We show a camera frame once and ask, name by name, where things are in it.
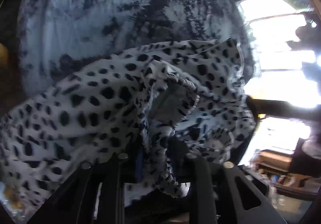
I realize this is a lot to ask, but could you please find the blue white tie-dye bedspread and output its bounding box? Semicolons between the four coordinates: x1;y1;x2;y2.
17;0;254;96

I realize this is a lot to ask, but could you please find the white black spotted garment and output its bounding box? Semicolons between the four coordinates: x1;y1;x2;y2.
1;39;255;213

